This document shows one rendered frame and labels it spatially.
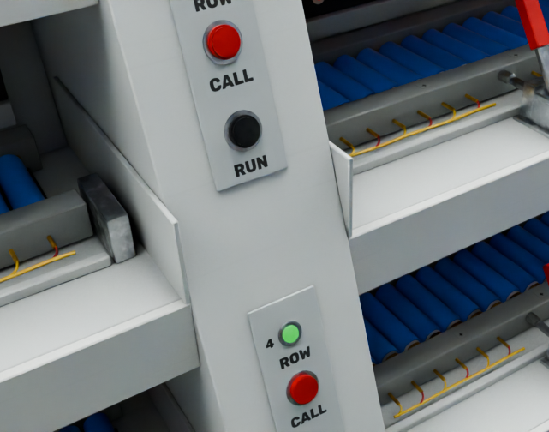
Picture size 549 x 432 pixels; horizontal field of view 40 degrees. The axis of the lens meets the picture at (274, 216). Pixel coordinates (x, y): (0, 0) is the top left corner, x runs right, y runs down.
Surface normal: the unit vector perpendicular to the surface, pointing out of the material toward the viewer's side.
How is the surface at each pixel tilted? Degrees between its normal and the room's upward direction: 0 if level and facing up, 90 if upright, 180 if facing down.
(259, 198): 90
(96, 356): 109
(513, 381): 19
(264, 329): 90
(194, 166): 90
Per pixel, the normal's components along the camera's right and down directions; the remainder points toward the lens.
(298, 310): 0.46, 0.20
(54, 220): 0.52, 0.48
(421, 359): -0.05, -0.81
